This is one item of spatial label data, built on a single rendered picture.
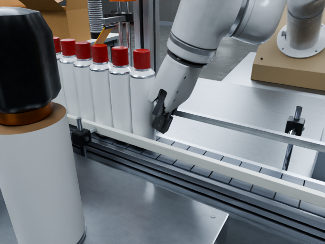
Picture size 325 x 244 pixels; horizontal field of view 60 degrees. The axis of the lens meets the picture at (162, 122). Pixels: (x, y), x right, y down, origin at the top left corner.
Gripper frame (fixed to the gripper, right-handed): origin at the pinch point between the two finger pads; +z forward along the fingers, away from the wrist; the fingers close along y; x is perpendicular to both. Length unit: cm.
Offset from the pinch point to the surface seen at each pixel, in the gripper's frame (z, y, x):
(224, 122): -5.7, -3.1, 10.7
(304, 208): -3.9, 3.9, 29.2
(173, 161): 4.4, 3.2, 6.4
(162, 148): 2.2, 4.3, 3.6
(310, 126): 1.7, -38.9, 28.6
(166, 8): 194, -754, -397
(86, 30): 58, -125, -134
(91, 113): 7.9, 1.9, -16.7
